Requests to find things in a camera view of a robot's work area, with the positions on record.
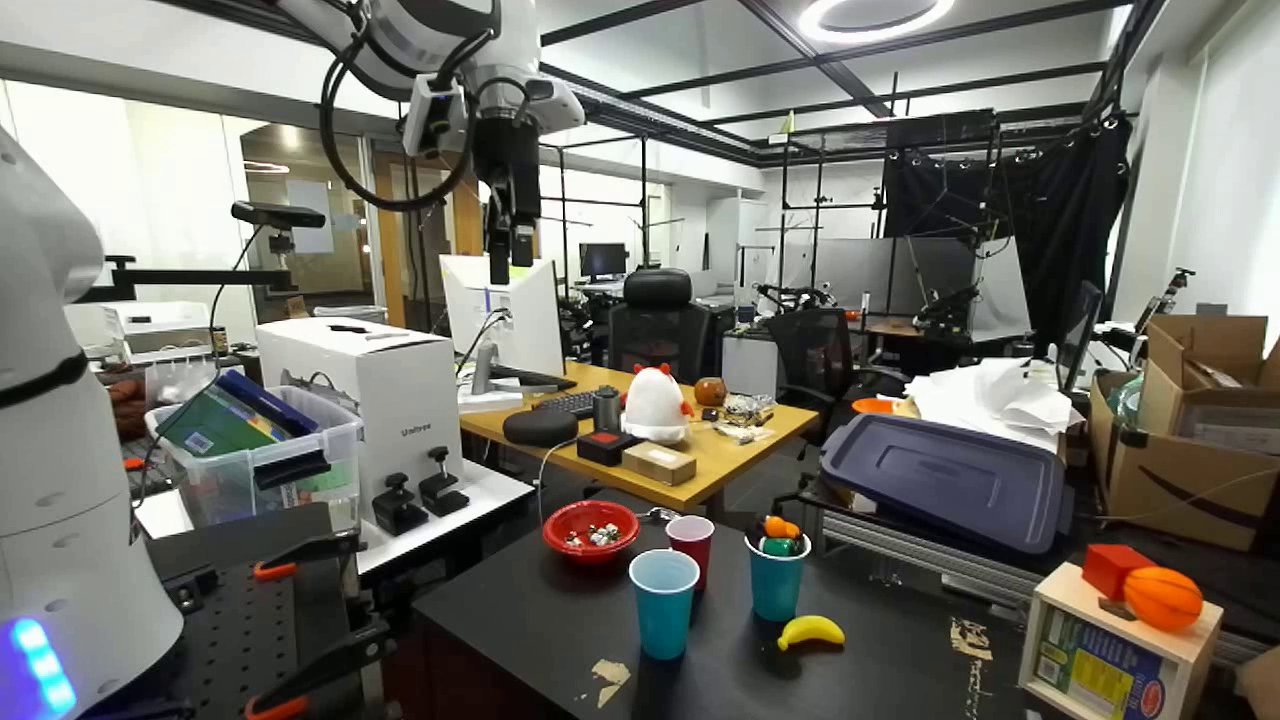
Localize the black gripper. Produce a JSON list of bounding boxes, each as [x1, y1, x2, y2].
[[473, 115, 539, 284]]

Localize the sweets pile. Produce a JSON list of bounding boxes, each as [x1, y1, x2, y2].
[[564, 526, 626, 547]]

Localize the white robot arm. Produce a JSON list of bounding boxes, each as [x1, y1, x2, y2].
[[273, 0, 586, 284]]

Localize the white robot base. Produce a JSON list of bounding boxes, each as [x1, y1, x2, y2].
[[0, 131, 186, 720]]

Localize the red paper cup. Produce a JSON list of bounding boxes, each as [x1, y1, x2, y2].
[[666, 515, 716, 565]]

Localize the empty blue cup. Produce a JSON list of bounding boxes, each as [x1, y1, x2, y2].
[[627, 547, 702, 659]]

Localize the blue cup with toys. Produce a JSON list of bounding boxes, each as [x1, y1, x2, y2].
[[746, 515, 814, 625]]

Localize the computer monitor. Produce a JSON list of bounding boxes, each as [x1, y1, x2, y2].
[[440, 256, 564, 406]]

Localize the black office chair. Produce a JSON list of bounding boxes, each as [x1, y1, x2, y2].
[[604, 270, 712, 385]]

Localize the white cardboard box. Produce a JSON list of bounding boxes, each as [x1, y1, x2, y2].
[[255, 318, 461, 508]]

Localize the white plush chicken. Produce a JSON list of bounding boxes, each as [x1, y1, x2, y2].
[[622, 367, 686, 439]]

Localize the black box red label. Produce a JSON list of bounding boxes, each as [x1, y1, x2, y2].
[[576, 434, 631, 463]]

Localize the yellow wooden desk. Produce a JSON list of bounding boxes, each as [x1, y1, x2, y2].
[[461, 406, 818, 512]]

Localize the tan flat box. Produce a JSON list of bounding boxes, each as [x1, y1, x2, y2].
[[626, 445, 698, 486]]

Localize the red plastic bowl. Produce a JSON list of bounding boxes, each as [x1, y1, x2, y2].
[[539, 499, 639, 569]]

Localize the clear storage bin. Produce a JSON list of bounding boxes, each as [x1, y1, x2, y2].
[[143, 372, 364, 534]]

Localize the orange bowl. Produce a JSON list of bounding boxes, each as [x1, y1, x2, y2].
[[852, 397, 898, 416]]

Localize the yellow toy banana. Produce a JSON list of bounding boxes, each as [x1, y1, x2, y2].
[[778, 614, 849, 654]]

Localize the blue plastic bin lid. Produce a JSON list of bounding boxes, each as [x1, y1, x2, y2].
[[821, 416, 1074, 555]]

